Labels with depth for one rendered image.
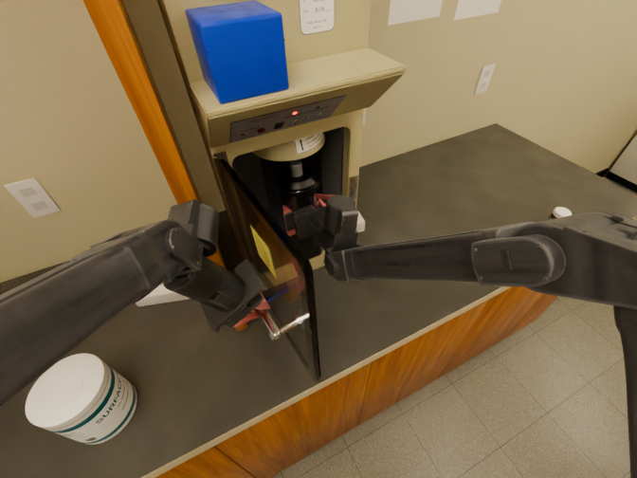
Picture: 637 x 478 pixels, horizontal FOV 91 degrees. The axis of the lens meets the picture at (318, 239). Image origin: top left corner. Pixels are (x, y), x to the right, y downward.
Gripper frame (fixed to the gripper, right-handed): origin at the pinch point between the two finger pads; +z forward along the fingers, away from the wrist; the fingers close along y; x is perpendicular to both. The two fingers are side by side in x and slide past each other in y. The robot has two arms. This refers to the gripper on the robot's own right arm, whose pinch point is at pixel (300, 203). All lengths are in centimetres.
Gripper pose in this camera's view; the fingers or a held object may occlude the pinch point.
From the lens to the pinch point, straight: 79.6
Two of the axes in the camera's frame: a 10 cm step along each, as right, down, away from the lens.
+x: 0.8, 7.5, 6.6
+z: -4.5, -5.6, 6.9
